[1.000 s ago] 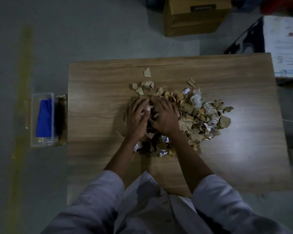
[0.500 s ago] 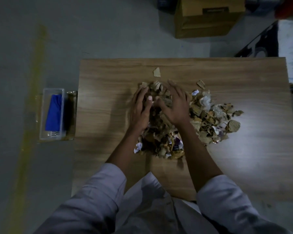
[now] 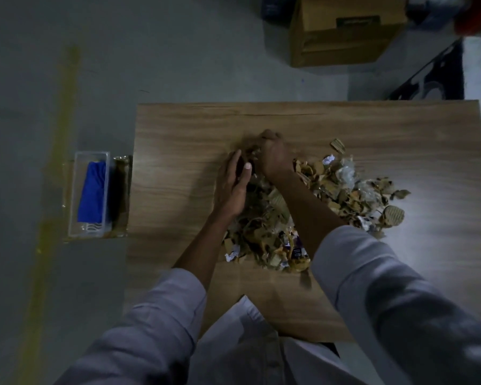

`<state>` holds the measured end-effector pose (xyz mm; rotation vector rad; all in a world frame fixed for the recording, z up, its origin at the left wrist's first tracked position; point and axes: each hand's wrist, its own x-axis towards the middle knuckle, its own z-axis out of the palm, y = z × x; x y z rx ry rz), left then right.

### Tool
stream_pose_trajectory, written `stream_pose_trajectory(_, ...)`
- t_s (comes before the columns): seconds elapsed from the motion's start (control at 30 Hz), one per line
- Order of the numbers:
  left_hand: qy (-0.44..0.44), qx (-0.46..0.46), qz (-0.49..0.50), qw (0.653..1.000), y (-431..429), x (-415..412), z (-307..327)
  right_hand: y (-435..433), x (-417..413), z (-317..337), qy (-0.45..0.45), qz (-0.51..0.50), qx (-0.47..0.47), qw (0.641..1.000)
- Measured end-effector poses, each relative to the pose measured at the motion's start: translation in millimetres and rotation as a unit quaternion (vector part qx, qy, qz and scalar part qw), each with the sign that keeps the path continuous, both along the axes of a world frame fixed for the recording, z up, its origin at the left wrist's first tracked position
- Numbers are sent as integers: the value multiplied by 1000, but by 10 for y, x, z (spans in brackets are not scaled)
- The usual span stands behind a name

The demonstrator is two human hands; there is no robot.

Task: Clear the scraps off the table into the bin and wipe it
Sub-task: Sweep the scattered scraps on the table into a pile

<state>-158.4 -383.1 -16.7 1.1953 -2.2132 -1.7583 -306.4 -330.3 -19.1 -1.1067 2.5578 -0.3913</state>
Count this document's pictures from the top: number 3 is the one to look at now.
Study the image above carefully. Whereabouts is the person's left hand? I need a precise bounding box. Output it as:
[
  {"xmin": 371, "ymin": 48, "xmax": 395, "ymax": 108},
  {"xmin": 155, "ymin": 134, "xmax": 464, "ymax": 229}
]
[{"xmin": 212, "ymin": 149, "xmax": 252, "ymax": 223}]

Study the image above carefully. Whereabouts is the person's right hand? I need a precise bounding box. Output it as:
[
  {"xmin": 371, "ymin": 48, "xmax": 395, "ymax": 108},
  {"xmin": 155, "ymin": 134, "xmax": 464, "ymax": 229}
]
[{"xmin": 253, "ymin": 129, "xmax": 297, "ymax": 181}]

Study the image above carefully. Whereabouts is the pile of cardboard paper scraps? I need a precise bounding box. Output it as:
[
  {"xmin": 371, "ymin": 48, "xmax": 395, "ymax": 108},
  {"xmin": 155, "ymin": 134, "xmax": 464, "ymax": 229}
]
[{"xmin": 222, "ymin": 138, "xmax": 412, "ymax": 275}]

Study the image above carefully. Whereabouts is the person's left forearm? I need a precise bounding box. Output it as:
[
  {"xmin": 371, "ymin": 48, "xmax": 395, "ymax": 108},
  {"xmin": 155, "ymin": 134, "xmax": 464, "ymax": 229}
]
[{"xmin": 172, "ymin": 214, "xmax": 233, "ymax": 291}]

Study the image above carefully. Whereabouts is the person's right forearm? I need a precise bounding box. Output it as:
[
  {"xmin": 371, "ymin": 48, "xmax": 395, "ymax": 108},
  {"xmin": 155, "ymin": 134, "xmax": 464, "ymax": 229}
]
[{"xmin": 274, "ymin": 172, "xmax": 347, "ymax": 259}]

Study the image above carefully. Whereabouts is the taped brown cardboard box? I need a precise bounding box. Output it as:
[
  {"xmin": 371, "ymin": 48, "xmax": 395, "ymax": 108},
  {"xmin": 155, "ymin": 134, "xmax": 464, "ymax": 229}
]
[{"xmin": 62, "ymin": 155, "xmax": 134, "ymax": 242}]

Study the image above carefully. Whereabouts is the blue cloth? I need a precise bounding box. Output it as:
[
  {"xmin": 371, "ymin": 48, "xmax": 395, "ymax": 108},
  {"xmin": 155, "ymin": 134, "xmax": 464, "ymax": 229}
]
[{"xmin": 76, "ymin": 160, "xmax": 107, "ymax": 224}]

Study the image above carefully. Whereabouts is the clear plastic box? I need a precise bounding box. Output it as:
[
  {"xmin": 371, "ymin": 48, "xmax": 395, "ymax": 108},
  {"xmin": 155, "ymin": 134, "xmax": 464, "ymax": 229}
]
[{"xmin": 68, "ymin": 151, "xmax": 113, "ymax": 238}]

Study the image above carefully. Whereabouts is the dark blue small box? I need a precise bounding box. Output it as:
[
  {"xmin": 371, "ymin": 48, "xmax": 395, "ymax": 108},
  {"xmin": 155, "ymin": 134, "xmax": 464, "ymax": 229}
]
[{"xmin": 262, "ymin": 0, "xmax": 299, "ymax": 24}]

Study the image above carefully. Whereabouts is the wooden table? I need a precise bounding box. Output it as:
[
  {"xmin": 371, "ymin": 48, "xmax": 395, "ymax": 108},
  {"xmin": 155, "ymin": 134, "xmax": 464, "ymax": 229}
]
[{"xmin": 124, "ymin": 99, "xmax": 481, "ymax": 343}]

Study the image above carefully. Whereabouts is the light denim shirt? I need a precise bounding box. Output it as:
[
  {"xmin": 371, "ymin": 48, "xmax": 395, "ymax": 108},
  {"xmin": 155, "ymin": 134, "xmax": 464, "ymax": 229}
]
[{"xmin": 54, "ymin": 225, "xmax": 481, "ymax": 385}]

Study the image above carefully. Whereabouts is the red plastic item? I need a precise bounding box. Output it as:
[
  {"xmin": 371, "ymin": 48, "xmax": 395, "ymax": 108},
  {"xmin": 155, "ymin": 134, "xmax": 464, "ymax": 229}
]
[{"xmin": 455, "ymin": 0, "xmax": 481, "ymax": 36}]

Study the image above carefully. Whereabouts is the brown cardboard box with handle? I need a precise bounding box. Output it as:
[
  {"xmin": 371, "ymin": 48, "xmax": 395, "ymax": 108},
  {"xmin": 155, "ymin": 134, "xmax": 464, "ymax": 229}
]
[{"xmin": 290, "ymin": 0, "xmax": 408, "ymax": 68}]

